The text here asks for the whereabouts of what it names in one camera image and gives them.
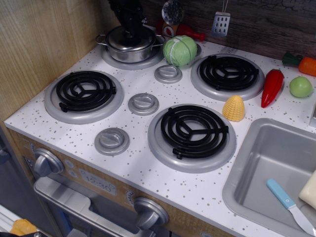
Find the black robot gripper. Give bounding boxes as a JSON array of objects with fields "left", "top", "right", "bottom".
[{"left": 109, "top": 0, "right": 148, "bottom": 37}]

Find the steel pot lid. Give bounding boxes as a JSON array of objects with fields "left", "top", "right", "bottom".
[{"left": 106, "top": 26, "right": 156, "bottom": 51}]

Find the small steel pot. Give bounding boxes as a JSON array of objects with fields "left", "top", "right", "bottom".
[{"left": 95, "top": 33, "right": 165, "bottom": 63}]

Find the red toy ketchup bottle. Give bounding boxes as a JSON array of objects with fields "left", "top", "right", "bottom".
[{"left": 156, "top": 18, "right": 205, "bottom": 41}]

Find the hanging steel skimmer spoon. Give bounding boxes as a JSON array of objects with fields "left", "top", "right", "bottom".
[{"left": 161, "top": 0, "right": 184, "bottom": 26}]

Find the green toy cabbage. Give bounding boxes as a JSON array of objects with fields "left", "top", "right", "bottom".
[{"left": 163, "top": 35, "right": 198, "bottom": 67}]

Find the silver knob back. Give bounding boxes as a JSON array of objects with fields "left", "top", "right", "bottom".
[{"left": 154, "top": 65, "right": 183, "bottom": 84}]

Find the silver knob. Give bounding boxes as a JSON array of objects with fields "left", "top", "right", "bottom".
[
  {"left": 154, "top": 65, "right": 183, "bottom": 84},
  {"left": 128, "top": 93, "right": 159, "bottom": 116},
  {"left": 94, "top": 128, "right": 130, "bottom": 156}
]

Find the silver knob middle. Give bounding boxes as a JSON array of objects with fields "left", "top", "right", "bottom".
[{"left": 128, "top": 93, "right": 159, "bottom": 116}]

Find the front left black burner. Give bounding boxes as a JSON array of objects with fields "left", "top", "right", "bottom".
[{"left": 44, "top": 70, "right": 124, "bottom": 124}]

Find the black burner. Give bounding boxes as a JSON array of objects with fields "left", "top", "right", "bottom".
[
  {"left": 191, "top": 54, "right": 265, "bottom": 102},
  {"left": 148, "top": 104, "right": 237, "bottom": 173},
  {"left": 44, "top": 70, "right": 124, "bottom": 124}
]

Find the hanging steel spatula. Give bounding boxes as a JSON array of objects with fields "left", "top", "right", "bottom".
[{"left": 211, "top": 0, "right": 231, "bottom": 37}]

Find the back right black burner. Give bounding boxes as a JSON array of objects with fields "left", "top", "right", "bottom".
[{"left": 191, "top": 54, "right": 265, "bottom": 102}]

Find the silver knob front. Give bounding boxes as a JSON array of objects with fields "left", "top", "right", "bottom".
[{"left": 94, "top": 128, "right": 130, "bottom": 156}]

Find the front right black burner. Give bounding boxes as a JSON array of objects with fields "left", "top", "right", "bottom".
[{"left": 148, "top": 104, "right": 237, "bottom": 173}]

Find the yellow toy corn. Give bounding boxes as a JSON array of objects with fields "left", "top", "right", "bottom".
[{"left": 222, "top": 95, "right": 245, "bottom": 122}]

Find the red toy pepper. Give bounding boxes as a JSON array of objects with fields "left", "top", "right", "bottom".
[{"left": 261, "top": 69, "right": 284, "bottom": 108}]

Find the left oven dial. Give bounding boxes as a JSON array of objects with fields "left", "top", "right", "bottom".
[{"left": 34, "top": 148, "right": 64, "bottom": 177}]

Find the oven dial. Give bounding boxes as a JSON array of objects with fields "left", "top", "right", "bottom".
[
  {"left": 34, "top": 148, "right": 64, "bottom": 177},
  {"left": 134, "top": 197, "right": 169, "bottom": 230}
]

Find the green toy apple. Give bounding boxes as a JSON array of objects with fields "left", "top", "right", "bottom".
[{"left": 289, "top": 77, "right": 314, "bottom": 98}]

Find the orange toy carrot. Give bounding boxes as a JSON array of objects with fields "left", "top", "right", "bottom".
[{"left": 282, "top": 52, "right": 316, "bottom": 77}]

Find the right oven dial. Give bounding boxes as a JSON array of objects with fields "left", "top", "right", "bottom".
[{"left": 134, "top": 197, "right": 169, "bottom": 230}]

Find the grey sink basin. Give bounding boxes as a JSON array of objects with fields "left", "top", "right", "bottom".
[{"left": 222, "top": 118, "right": 316, "bottom": 237}]

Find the orange object lower left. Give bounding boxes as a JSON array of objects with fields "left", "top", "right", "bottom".
[{"left": 10, "top": 219, "right": 37, "bottom": 236}]

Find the cream toy block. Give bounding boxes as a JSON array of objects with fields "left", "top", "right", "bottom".
[{"left": 299, "top": 171, "right": 316, "bottom": 209}]

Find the silver oven door handle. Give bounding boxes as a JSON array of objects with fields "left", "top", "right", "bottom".
[{"left": 34, "top": 177, "right": 156, "bottom": 237}]

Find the blue handled toy knife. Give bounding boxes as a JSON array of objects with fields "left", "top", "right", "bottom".
[{"left": 266, "top": 179, "right": 316, "bottom": 237}]

